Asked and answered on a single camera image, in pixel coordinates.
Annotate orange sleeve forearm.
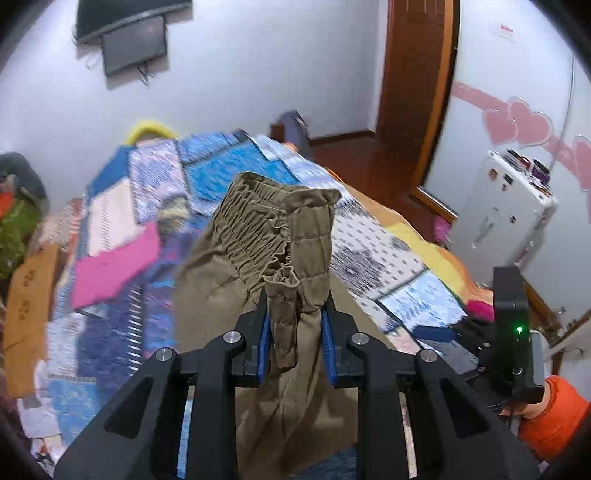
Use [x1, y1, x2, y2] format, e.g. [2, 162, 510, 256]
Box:
[518, 375, 590, 463]

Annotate olive green pants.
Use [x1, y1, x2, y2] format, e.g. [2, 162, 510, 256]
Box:
[172, 172, 378, 479]

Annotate person right hand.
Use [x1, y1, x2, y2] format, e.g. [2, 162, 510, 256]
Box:
[499, 401, 548, 419]

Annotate yellow curved pillow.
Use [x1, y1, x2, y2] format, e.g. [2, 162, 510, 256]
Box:
[124, 120, 178, 146]

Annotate white suitcase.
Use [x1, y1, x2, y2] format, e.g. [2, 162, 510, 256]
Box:
[446, 150, 559, 288]

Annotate green bag clutter pile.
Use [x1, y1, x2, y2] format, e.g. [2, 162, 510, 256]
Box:
[1, 152, 48, 301]

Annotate orange paw print cloth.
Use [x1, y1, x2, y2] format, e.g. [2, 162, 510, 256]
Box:
[3, 244, 61, 398]

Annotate brown wooden door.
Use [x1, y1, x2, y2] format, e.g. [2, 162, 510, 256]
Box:
[377, 0, 460, 188]

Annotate patchwork blue bed quilt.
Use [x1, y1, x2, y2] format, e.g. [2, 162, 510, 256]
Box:
[13, 131, 463, 479]

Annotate orange yellow bed sheet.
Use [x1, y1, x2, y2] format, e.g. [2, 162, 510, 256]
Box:
[283, 142, 494, 322]

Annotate pink heart wall decoration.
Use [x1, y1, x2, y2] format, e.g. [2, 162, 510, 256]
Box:
[451, 81, 590, 207]

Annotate wall mounted black television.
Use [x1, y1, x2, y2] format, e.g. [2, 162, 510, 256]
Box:
[74, 0, 192, 43]

